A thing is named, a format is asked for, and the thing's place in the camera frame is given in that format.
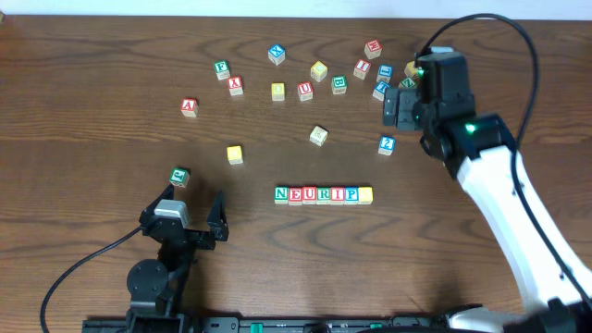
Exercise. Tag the green Z block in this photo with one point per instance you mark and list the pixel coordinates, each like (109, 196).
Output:
(407, 83)

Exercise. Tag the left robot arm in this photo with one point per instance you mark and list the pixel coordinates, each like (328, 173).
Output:
(156, 286)

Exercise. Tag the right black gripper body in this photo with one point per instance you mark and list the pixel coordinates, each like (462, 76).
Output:
(406, 107)

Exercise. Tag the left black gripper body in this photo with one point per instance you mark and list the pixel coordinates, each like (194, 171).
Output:
(186, 236)

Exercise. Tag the red H block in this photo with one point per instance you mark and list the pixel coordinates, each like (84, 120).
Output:
(373, 49)

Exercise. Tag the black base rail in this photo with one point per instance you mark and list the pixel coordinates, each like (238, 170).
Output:
(259, 325)

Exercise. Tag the blue X block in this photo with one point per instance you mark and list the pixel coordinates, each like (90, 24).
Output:
(276, 54)

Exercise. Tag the yellow block near left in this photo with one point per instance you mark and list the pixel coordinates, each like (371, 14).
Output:
(234, 154)

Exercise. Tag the blue 2 block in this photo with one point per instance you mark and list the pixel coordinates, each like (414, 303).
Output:
(386, 145)

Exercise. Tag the blue T block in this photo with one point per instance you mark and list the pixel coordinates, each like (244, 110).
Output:
(379, 91)

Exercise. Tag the green B block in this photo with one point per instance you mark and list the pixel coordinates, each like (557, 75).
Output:
(339, 84)

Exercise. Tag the red u block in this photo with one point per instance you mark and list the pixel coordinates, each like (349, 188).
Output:
(309, 195)
(305, 91)

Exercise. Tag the green N block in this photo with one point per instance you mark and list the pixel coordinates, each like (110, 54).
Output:
(281, 195)

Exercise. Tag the green J block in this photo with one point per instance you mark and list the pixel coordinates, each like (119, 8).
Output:
(179, 177)

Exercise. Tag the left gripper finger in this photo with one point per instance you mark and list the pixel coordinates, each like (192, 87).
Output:
(166, 194)
(217, 220)

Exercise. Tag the yellow S block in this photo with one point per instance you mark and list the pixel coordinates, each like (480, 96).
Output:
(365, 195)

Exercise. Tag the red i block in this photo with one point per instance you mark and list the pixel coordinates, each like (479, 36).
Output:
(361, 69)
(337, 195)

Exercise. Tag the plain K block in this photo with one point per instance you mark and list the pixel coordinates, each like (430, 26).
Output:
(318, 135)

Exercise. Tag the yellow block centre left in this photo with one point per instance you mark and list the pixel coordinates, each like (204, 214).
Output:
(278, 91)

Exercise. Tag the blue L block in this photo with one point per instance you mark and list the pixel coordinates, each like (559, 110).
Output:
(384, 73)

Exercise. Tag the yellow block top right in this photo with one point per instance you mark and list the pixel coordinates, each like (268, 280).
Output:
(411, 70)

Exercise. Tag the green R block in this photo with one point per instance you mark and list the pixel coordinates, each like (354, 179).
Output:
(323, 195)

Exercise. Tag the blue P block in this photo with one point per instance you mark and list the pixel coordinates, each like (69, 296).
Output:
(351, 195)

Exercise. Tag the green F block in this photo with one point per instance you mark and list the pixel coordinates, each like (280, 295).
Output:
(222, 70)

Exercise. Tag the red A block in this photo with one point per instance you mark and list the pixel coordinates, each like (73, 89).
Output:
(189, 107)

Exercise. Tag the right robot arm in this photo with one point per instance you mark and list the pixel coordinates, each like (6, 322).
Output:
(481, 154)

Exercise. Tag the red E block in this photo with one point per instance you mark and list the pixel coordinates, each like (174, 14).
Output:
(295, 196)

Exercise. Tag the yellow block top centre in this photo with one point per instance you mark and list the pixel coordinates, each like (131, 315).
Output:
(319, 71)

